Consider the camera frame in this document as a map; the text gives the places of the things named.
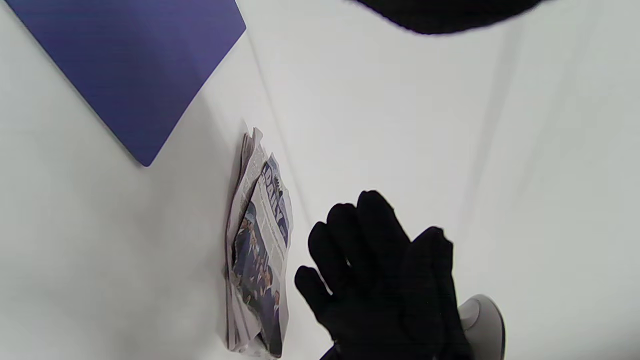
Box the person's right hand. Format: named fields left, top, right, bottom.
left=294, top=190, right=473, bottom=360

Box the person's left hand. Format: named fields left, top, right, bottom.
left=350, top=0, right=547, bottom=36

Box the newspaper with colour group photo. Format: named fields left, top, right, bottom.
left=231, top=152, right=294, bottom=359

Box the blue folder with clear sleeves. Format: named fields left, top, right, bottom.
left=4, top=0, right=247, bottom=168

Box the right white grey controller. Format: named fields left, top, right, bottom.
left=459, top=294, right=506, bottom=360

